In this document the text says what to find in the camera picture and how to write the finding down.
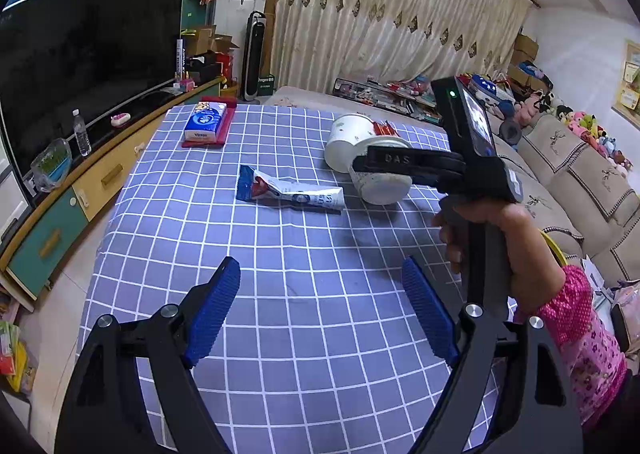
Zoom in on dark round cushion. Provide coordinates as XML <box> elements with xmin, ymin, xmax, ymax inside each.
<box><xmin>500</xmin><ymin>113</ymin><xmax>523</xmax><ymax>145</ymax></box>

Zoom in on white papers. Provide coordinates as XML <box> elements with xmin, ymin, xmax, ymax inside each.
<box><xmin>582</xmin><ymin>256</ymin><xmax>608</xmax><ymax>294</ymax></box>

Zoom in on cream patterned curtain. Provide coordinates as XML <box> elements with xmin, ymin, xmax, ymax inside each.
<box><xmin>270</xmin><ymin>0</ymin><xmax>533</xmax><ymax>100</ymax></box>

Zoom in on clear water bottle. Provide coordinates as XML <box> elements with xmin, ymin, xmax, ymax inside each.
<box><xmin>71</xmin><ymin>109</ymin><xmax>92</xmax><ymax>157</ymax></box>

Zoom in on teal yellow television cabinet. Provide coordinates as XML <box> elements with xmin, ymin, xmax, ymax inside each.
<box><xmin>0</xmin><ymin>76</ymin><xmax>228</xmax><ymax>302</ymax></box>

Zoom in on blue white bag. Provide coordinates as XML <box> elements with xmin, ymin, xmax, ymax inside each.
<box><xmin>467</xmin><ymin>74</ymin><xmax>516</xmax><ymax>115</ymax></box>

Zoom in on pile of colourful packets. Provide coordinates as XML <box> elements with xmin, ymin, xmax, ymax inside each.
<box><xmin>0</xmin><ymin>319</ymin><xmax>36</xmax><ymax>392</ymax></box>

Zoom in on beige fabric sofa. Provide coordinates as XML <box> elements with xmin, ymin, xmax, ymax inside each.
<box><xmin>487</xmin><ymin>104</ymin><xmax>640</xmax><ymax>285</ymax></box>

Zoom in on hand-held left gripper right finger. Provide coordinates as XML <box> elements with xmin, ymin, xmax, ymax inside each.
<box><xmin>401</xmin><ymin>256</ymin><xmax>586</xmax><ymax>454</ymax></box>

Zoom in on person's right hand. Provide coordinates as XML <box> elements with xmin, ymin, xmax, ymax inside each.
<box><xmin>432</xmin><ymin>204</ymin><xmax>566</xmax><ymax>313</ymax></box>

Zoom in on row of plush toys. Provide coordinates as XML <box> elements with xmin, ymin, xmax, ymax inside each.
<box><xmin>515</xmin><ymin>61</ymin><xmax>632</xmax><ymax>175</ymax></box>

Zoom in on white paper cup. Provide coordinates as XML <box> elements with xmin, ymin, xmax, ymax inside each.
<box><xmin>347</xmin><ymin>134</ymin><xmax>413</xmax><ymax>206</ymax></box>
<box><xmin>324</xmin><ymin>114</ymin><xmax>376</xmax><ymax>172</ymax></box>

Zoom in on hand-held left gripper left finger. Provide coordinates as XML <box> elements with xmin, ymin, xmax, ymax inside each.
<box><xmin>52</xmin><ymin>256</ymin><xmax>242</xmax><ymax>454</ymax></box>

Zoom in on stack of cardboard boxes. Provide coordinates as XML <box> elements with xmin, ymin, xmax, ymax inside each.
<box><xmin>509</xmin><ymin>34</ymin><xmax>541</xmax><ymax>85</ymax></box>

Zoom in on person's right forearm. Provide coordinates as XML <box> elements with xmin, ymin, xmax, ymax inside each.
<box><xmin>515</xmin><ymin>264</ymin><xmax>631</xmax><ymax>430</ymax></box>

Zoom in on black flat television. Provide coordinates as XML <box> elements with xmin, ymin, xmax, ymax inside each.
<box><xmin>0</xmin><ymin>0</ymin><xmax>186</xmax><ymax>180</ymax></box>

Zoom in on purple checked tablecloth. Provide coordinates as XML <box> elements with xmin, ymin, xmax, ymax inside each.
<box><xmin>75</xmin><ymin>104</ymin><xmax>506</xmax><ymax>454</ymax></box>

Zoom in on blue white tissue pack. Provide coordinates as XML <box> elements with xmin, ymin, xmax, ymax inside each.
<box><xmin>182</xmin><ymin>103</ymin><xmax>228</xmax><ymax>144</ymax></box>

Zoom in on open cardboard box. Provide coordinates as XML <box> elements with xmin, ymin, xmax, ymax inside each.
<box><xmin>192</xmin><ymin>25</ymin><xmax>241</xmax><ymax>57</ymax></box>

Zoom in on black box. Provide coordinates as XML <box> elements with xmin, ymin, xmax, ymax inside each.
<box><xmin>187</xmin><ymin>56</ymin><xmax>223</xmax><ymax>85</ymax></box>

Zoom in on pile of toy boxes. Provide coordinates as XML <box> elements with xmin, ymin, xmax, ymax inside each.
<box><xmin>332</xmin><ymin>75</ymin><xmax>446</xmax><ymax>125</ymax></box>

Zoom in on red box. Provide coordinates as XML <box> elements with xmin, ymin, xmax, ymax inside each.
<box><xmin>215</xmin><ymin>51</ymin><xmax>238</xmax><ymax>81</ymax></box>

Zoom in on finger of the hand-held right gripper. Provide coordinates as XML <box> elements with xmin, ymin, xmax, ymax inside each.
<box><xmin>351</xmin><ymin>145</ymin><xmax>468</xmax><ymax>191</ymax></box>

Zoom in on toothpaste tube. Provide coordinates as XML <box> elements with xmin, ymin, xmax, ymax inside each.
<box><xmin>236</xmin><ymin>165</ymin><xmax>346</xmax><ymax>213</ymax></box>

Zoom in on black tower fan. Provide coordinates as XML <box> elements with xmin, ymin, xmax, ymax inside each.
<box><xmin>241</xmin><ymin>10</ymin><xmax>269</xmax><ymax>102</ymax></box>

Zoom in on framed wall pictures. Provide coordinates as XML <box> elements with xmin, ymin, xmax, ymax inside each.
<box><xmin>612</xmin><ymin>39</ymin><xmax>640</xmax><ymax>117</ymax></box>

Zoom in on glass dish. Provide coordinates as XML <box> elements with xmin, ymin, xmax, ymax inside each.
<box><xmin>30</xmin><ymin>138</ymin><xmax>73</xmax><ymax>194</ymax></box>

